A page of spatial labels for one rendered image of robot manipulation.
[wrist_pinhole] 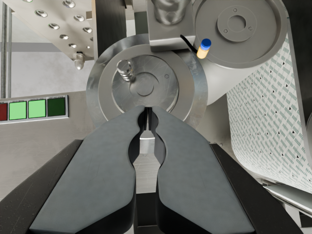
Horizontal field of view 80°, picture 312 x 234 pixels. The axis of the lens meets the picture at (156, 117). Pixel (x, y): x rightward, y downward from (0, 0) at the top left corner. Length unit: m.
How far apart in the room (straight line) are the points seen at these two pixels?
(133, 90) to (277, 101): 0.20
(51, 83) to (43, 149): 2.02
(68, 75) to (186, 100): 2.44
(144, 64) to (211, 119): 0.39
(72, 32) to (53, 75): 2.13
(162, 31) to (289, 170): 0.24
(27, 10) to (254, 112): 0.48
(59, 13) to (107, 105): 0.30
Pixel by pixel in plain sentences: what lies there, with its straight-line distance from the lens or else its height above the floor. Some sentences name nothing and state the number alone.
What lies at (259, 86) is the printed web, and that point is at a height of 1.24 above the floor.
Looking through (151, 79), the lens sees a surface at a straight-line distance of 0.21.
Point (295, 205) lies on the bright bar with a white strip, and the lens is 0.45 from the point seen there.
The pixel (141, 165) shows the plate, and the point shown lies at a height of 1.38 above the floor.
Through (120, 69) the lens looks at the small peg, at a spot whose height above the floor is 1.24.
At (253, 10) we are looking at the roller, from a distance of 0.30.
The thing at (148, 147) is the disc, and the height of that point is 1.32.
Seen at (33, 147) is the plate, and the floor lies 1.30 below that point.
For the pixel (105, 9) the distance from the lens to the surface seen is 0.35.
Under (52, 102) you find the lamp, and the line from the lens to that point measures 0.65.
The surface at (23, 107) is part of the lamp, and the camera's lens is 0.70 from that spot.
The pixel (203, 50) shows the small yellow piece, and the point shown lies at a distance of 0.18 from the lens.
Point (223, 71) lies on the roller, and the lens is 0.26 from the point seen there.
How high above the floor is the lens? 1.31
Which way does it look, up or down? 7 degrees down
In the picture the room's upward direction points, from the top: 175 degrees clockwise
